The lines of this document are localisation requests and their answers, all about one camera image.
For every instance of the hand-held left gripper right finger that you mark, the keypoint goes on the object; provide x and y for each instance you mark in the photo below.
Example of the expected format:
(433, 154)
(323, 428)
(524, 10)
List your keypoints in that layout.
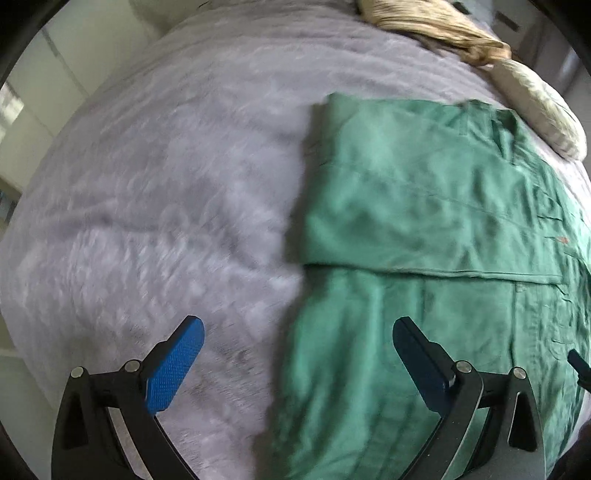
(422, 364)

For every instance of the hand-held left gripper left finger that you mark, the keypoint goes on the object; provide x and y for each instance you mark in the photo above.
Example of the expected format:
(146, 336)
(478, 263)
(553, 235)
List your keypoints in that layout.
(173, 364)

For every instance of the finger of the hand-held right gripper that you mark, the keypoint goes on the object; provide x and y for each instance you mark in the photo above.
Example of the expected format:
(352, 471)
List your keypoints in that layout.
(581, 364)

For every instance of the green garment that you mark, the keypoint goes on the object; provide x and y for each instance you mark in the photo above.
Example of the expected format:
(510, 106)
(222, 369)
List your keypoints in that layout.
(415, 286)

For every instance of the grey embossed blanket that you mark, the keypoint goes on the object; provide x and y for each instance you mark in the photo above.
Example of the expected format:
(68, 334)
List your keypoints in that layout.
(152, 207)

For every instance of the round cream pleated cushion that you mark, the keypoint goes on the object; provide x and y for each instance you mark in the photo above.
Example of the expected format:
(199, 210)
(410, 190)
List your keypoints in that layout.
(540, 106)

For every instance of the beige striped cloth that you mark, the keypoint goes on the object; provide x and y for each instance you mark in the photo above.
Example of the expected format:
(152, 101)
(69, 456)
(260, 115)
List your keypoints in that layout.
(429, 21)

